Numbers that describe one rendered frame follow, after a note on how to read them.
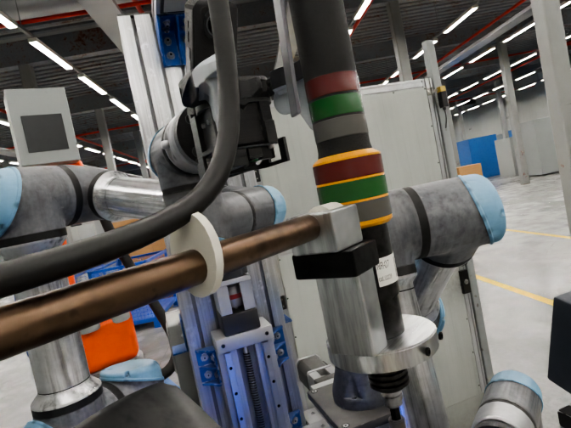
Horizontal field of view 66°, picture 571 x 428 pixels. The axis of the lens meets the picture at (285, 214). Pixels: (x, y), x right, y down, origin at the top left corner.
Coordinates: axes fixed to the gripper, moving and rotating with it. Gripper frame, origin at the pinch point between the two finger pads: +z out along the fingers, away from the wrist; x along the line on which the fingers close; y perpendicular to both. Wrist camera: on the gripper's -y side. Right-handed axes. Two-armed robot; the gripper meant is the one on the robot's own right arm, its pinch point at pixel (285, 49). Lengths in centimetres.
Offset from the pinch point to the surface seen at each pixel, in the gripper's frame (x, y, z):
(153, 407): 13.1, 23.4, -6.5
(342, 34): -0.2, 1.4, 6.2
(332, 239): 4.5, 12.8, 8.1
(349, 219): 2.8, 12.0, 7.5
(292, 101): 2.9, 4.6, 4.3
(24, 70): -6, -368, -1113
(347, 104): 0.5, 5.5, 6.3
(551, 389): -234, 165, -145
